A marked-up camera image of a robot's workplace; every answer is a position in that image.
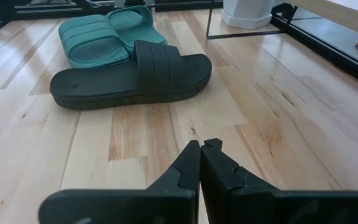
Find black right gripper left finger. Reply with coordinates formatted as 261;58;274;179
38;139;201;224

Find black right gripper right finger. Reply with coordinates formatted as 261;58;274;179
200;138;358;224

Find black rubber slide sandal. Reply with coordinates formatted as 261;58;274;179
49;39;213;111

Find teal rubber slide sandal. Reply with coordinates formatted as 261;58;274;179
58;14;131;69
106;5;168;58

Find white hexagonal plant pot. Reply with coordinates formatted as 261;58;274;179
221;0;276;30

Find black aluminium rail frame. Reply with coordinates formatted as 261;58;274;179
270;2;358;93

